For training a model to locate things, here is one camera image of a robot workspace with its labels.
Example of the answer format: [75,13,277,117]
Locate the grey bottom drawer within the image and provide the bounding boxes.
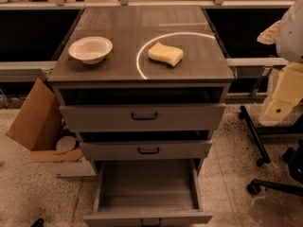
[83,159,212,227]

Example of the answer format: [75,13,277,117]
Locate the grey drawer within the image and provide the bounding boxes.
[80,140,212,161]
[60,103,225,132]
[83,159,212,227]

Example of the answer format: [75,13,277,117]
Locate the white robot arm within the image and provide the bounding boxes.
[257,0,303,126]

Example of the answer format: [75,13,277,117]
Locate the grey drawer cabinet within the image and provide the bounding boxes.
[47,5,237,175]

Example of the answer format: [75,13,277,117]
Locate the grey top drawer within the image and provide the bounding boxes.
[60,103,225,132]

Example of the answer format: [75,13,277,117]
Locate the grey middle drawer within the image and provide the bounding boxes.
[80,140,212,161]

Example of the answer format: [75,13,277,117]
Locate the yellow sponge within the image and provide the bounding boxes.
[148,43,184,67]

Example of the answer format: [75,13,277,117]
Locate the white bowl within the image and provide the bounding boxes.
[68,36,113,64]

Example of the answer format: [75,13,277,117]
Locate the black stand leg with wheels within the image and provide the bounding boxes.
[238,105,303,168]

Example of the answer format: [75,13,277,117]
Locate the small bowl in box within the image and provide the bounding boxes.
[56,136,76,151]

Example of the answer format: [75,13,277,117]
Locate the open cardboard box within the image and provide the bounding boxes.
[7,79,97,177]

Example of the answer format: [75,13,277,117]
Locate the black office chair base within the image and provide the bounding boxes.
[246,142,303,197]

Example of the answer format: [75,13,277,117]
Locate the black object at floor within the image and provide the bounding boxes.
[30,218,45,227]

